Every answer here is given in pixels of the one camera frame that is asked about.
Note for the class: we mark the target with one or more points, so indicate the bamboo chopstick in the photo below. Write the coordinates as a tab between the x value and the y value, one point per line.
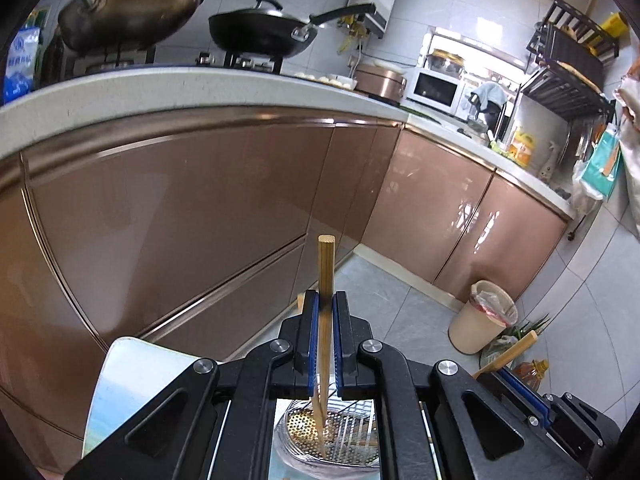
509	355
326	263

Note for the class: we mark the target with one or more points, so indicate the brown kitchen cabinets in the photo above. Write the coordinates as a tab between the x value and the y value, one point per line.
197	228

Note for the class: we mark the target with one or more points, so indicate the brass coloured wok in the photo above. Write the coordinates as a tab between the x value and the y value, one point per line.
95	25

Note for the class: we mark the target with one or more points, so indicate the landscape print table mat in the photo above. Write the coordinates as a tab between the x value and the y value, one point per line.
132	373

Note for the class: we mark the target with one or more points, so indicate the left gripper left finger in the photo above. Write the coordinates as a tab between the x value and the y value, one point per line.
297	375

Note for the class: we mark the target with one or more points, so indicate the yellow cooking oil jug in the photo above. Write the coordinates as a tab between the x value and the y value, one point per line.
521	148

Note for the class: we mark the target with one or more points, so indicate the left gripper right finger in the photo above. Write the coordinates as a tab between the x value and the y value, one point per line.
353	380

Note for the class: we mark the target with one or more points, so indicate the black wall storage rack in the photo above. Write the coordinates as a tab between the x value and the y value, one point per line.
569	51

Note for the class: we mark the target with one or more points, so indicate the copper rice cooker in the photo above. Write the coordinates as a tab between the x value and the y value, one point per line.
380	83

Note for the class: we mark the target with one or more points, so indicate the white microwave oven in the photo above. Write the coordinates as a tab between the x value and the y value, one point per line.
435	89

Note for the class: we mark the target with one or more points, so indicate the green onions bag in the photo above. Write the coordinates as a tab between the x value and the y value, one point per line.
511	336

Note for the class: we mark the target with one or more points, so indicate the black wok with lid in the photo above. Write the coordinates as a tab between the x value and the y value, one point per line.
266	30

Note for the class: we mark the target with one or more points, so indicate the teal hanging bag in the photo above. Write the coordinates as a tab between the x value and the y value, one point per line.
600	173

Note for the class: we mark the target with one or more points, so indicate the amber oil bottle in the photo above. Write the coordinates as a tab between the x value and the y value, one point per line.
532	373

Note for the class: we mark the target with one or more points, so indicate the wire utensil holder basket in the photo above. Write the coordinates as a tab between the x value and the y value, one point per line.
347	442

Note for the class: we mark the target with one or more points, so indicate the beige trash bin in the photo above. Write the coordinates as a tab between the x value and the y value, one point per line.
487	313

